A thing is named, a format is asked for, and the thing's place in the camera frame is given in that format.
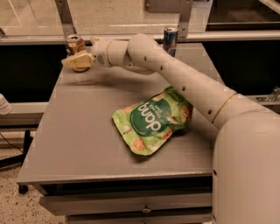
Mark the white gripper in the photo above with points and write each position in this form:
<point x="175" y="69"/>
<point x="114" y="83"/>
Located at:
<point x="100" y="52"/>

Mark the orange soda can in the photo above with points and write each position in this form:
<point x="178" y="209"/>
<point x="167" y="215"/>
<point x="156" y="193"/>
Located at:
<point x="74" y="44"/>

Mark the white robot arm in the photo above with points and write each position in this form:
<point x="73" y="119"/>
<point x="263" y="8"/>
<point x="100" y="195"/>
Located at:
<point x="246" y="157"/>

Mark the blue silver energy drink can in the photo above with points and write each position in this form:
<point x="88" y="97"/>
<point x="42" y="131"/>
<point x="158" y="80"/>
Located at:
<point x="170" y="40"/>

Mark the green chips bag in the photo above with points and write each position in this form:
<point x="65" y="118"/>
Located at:
<point x="147" y="125"/>

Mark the white object at left edge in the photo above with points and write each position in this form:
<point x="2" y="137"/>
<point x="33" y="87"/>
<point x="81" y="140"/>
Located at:
<point x="5" y="107"/>

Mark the grey cabinet with drawers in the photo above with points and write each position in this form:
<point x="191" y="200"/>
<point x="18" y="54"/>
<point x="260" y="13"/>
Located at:
<point x="85" y="171"/>

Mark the metal railing frame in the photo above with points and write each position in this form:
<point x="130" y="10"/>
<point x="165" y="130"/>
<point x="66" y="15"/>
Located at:
<point x="37" y="22"/>

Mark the black stand with cable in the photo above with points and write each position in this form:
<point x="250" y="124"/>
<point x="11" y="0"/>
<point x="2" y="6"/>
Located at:
<point x="18" y="159"/>

